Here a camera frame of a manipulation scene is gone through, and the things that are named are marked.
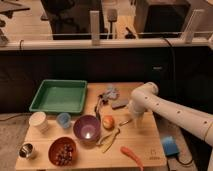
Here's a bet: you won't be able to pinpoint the dark cabinet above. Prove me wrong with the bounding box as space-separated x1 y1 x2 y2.
133 0 190 38

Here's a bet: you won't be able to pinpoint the brown bowl with berries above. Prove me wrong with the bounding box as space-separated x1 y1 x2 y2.
48 137 77 166

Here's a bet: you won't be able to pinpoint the wooden board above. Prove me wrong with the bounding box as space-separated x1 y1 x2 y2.
14 81 168 171

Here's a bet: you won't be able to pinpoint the orange carrot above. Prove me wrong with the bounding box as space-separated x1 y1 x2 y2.
120 146 144 171

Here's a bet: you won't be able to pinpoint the metal fork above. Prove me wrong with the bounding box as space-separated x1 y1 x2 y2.
118 119 133 127

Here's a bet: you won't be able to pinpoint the black handled utensil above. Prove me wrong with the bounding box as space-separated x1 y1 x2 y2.
94 95 103 121

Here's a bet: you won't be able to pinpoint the orange apple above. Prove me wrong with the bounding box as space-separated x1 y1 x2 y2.
102 115 115 130

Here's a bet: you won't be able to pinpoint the green plastic tray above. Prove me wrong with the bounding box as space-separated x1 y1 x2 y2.
29 79 87 115

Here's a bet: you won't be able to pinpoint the yellow tongs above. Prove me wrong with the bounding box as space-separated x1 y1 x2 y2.
96 128 120 153

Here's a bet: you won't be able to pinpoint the white railing frame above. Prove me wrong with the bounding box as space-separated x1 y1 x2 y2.
0 9 213 52

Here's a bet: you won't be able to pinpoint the small metal cup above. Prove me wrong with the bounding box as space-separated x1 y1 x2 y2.
19 143 36 159

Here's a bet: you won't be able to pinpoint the small blue cup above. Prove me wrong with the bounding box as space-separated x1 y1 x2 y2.
56 113 71 129

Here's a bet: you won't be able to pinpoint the purple bowl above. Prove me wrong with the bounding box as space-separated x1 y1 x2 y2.
73 115 101 143

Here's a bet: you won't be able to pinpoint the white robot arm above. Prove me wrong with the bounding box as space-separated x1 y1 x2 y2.
128 82 213 147

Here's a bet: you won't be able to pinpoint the white paper cup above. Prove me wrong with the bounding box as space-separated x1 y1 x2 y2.
29 112 48 133

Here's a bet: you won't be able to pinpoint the grey cloth toy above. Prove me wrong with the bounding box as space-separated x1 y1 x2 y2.
103 87 119 100

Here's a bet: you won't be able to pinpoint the blue box on floor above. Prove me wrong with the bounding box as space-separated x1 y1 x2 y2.
161 136 179 156

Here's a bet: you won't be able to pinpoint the black office chair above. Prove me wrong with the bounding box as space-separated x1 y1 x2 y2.
41 0 107 40

